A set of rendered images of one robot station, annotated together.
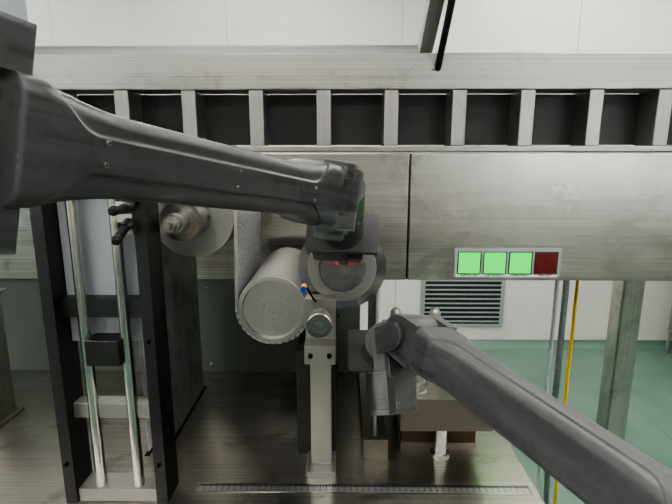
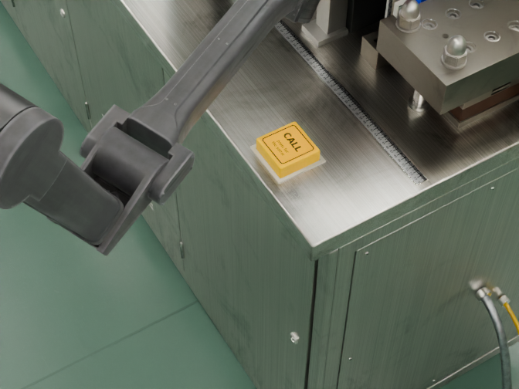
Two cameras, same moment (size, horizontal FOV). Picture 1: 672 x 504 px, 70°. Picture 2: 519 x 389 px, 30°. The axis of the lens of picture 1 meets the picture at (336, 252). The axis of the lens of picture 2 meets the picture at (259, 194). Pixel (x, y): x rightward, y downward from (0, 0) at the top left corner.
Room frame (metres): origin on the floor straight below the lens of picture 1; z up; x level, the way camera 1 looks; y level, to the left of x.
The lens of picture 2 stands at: (0.01, -0.94, 2.00)
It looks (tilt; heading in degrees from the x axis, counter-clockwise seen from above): 52 degrees down; 58
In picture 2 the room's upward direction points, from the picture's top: straight up
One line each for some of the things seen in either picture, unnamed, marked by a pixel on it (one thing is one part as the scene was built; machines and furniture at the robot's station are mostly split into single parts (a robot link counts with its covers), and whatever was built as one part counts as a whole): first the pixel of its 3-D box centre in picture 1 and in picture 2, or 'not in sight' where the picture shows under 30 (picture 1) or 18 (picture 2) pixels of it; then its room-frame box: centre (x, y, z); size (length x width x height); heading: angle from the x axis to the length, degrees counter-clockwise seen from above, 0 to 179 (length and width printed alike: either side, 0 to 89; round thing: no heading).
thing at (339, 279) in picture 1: (342, 268); not in sight; (0.77, -0.01, 1.25); 0.07 x 0.02 x 0.07; 89
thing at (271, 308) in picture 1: (281, 289); not in sight; (0.91, 0.11, 1.17); 0.26 x 0.12 x 0.12; 179
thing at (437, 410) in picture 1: (427, 364); (514, 19); (0.94, -0.19, 1.00); 0.40 x 0.16 x 0.06; 179
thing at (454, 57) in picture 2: not in sight; (456, 49); (0.78, -0.24, 1.05); 0.04 x 0.04 x 0.04
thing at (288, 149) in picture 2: not in sight; (287, 149); (0.55, -0.17, 0.91); 0.07 x 0.07 x 0.02; 89
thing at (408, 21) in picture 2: (416, 378); (409, 12); (0.77, -0.14, 1.05); 0.04 x 0.04 x 0.04
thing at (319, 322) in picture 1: (319, 323); not in sight; (0.70, 0.03, 1.18); 0.04 x 0.02 x 0.04; 89
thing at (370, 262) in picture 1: (342, 252); not in sight; (0.90, -0.01, 1.25); 0.26 x 0.12 x 0.12; 179
